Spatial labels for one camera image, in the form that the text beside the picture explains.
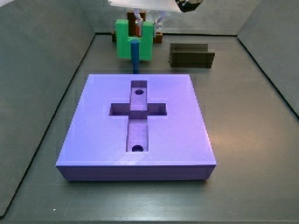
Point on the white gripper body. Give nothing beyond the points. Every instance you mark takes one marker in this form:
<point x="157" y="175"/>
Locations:
<point x="159" y="5"/>

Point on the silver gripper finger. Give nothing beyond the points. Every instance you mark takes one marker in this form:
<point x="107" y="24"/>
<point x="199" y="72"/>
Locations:
<point x="159" y="20"/>
<point x="137" y="17"/>

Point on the green U-shaped block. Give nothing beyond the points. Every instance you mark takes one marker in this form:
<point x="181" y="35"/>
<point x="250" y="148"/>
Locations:
<point x="128" y="45"/>

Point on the purple board with cross slot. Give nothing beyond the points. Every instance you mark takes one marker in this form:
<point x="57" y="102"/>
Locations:
<point x="136" y="130"/>

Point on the brown cross-shaped block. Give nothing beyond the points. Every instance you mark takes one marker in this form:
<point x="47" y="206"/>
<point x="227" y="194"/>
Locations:
<point x="133" y="28"/>

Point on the blue hexagonal peg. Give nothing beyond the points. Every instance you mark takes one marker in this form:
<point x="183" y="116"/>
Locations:
<point x="135" y="55"/>

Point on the dark grey block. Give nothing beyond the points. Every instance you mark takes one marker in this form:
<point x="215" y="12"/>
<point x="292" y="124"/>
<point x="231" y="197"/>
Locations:
<point x="191" y="55"/>

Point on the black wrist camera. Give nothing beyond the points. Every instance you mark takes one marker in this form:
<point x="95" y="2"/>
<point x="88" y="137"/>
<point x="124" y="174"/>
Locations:
<point x="188" y="5"/>

